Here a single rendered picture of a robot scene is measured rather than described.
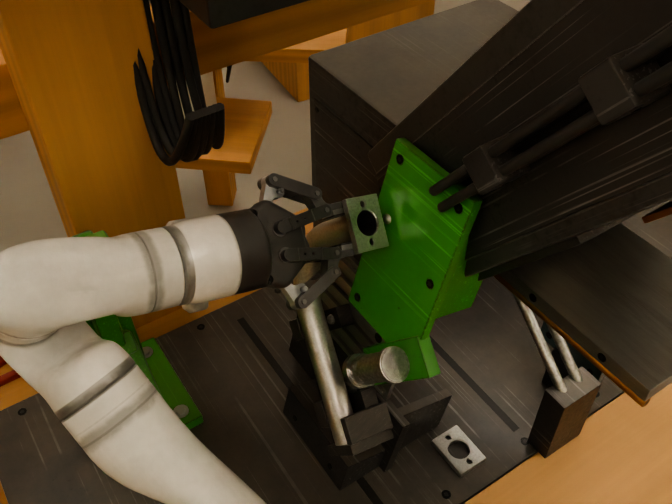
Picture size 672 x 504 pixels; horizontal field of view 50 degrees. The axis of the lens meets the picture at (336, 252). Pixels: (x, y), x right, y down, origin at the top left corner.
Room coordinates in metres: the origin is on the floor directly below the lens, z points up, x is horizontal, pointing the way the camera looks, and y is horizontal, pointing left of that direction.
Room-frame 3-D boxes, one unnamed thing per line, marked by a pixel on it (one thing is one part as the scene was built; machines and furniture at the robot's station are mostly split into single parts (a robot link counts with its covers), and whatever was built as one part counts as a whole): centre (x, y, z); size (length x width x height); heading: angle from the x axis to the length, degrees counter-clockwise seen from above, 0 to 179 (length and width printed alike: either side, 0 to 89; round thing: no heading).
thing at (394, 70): (0.81, -0.14, 1.07); 0.30 x 0.18 x 0.34; 124
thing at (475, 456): (0.46, -0.15, 0.90); 0.06 x 0.04 x 0.01; 33
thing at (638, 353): (0.59, -0.25, 1.11); 0.39 x 0.16 x 0.03; 34
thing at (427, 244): (0.54, -0.10, 1.17); 0.13 x 0.12 x 0.20; 124
